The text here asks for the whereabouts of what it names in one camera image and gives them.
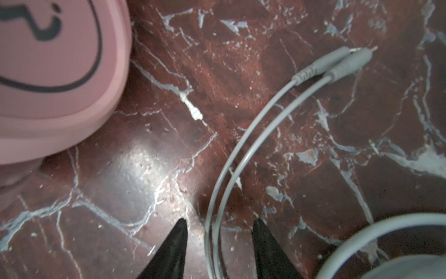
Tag white headphones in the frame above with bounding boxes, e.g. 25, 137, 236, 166
316, 213, 446, 279

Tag pink cat-ear headphones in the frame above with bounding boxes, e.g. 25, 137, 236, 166
1, 1, 132, 209

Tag white headphone cable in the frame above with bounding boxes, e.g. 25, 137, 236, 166
203, 45, 379, 279

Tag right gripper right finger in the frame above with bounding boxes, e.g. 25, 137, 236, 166
252, 219, 303, 279

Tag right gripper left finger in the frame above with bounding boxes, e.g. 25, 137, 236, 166
137, 218, 188, 279

